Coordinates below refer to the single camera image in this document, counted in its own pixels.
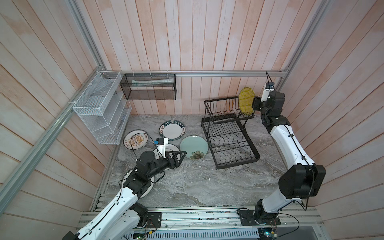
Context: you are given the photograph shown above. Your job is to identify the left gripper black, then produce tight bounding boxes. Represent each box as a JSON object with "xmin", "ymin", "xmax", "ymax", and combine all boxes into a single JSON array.
[{"xmin": 147, "ymin": 150, "xmax": 187, "ymax": 179}]

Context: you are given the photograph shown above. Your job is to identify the yellow woven round plate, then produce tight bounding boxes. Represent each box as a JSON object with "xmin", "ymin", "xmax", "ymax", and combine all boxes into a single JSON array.
[{"xmin": 239, "ymin": 87, "xmax": 256, "ymax": 116}]

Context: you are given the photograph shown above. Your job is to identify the mint green flower plate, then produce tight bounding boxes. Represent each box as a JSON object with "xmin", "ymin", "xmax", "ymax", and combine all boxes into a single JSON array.
[{"xmin": 180, "ymin": 136, "xmax": 209, "ymax": 160}]

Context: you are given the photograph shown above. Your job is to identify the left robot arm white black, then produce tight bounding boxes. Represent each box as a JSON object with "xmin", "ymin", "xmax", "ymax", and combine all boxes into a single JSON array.
[{"xmin": 63, "ymin": 151, "xmax": 187, "ymax": 240}]

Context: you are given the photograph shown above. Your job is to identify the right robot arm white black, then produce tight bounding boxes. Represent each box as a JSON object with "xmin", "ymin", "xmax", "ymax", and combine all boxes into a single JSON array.
[{"xmin": 253, "ymin": 89, "xmax": 326, "ymax": 225}]

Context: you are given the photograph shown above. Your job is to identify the black two-tier dish rack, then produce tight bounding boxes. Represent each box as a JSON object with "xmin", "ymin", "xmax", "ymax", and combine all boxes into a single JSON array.
[{"xmin": 201, "ymin": 96, "xmax": 261, "ymax": 170}]

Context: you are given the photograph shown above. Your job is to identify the white plate dark rim characters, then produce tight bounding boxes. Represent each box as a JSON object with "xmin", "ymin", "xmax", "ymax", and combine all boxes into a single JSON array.
[{"xmin": 153, "ymin": 144, "xmax": 180, "ymax": 160}]

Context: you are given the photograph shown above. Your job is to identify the white plate green lettered rim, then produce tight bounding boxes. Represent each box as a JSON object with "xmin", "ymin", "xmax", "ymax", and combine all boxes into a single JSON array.
[{"xmin": 159, "ymin": 120, "xmax": 186, "ymax": 141}]

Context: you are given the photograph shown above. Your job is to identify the far orange sunburst plate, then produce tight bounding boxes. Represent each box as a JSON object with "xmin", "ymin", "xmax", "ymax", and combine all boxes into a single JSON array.
[{"xmin": 123, "ymin": 130, "xmax": 149, "ymax": 150}]

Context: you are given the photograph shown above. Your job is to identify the orange sunburst plate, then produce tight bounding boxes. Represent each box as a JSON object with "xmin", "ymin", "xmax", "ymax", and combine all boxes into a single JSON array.
[
  {"xmin": 123, "ymin": 130, "xmax": 149, "ymax": 150},
  {"xmin": 121, "ymin": 168, "xmax": 155, "ymax": 199}
]

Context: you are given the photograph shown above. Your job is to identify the near orange sunburst plate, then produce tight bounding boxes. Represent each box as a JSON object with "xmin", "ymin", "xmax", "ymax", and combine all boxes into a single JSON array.
[{"xmin": 121, "ymin": 168, "xmax": 155, "ymax": 199}]

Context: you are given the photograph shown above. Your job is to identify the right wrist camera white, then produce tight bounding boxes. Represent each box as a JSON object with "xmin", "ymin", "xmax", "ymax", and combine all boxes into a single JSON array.
[{"xmin": 261, "ymin": 82, "xmax": 275, "ymax": 102}]

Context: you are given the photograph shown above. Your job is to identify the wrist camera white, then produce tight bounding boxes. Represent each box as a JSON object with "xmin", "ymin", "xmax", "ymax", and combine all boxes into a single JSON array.
[
  {"xmin": 154, "ymin": 138, "xmax": 169, "ymax": 158},
  {"xmin": 261, "ymin": 82, "xmax": 275, "ymax": 102}
]

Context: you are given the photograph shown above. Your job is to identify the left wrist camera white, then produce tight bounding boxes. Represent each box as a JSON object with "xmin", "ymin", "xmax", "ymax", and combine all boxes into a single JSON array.
[{"xmin": 154, "ymin": 138, "xmax": 169, "ymax": 158}]

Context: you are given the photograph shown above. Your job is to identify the right aluminium frame post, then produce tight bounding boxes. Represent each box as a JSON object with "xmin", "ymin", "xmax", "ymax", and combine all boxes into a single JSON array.
[{"xmin": 262, "ymin": 1, "xmax": 332, "ymax": 91}]

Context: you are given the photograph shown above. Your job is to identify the horizontal aluminium frame bar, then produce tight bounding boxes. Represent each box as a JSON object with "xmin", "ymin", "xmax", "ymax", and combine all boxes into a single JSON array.
[{"xmin": 106, "ymin": 70, "xmax": 288, "ymax": 78}]

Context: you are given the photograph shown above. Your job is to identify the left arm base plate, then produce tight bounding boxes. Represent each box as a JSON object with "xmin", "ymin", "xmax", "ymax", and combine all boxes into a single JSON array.
[{"xmin": 137, "ymin": 212, "xmax": 162, "ymax": 229}]

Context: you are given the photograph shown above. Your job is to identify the black mesh wall basket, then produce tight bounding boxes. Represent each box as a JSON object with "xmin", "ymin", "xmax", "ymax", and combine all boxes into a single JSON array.
[{"xmin": 120, "ymin": 73, "xmax": 177, "ymax": 101}]

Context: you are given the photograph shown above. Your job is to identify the aluminium mounting rail base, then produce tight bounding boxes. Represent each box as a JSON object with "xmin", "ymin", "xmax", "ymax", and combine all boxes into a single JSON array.
[{"xmin": 75, "ymin": 205, "xmax": 325, "ymax": 240}]

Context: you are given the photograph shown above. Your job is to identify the white wire mesh shelf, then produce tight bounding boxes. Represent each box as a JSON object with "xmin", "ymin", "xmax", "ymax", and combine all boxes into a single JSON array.
[{"xmin": 73, "ymin": 71, "xmax": 132, "ymax": 145}]

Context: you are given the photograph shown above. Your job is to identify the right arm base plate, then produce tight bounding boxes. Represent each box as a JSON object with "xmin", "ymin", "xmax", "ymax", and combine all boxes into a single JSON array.
[{"xmin": 236, "ymin": 208, "xmax": 281, "ymax": 226}]

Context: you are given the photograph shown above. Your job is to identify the left aluminium frame bar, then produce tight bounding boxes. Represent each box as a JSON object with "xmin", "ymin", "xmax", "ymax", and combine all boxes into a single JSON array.
[{"xmin": 1, "ymin": 66, "xmax": 105, "ymax": 214}]

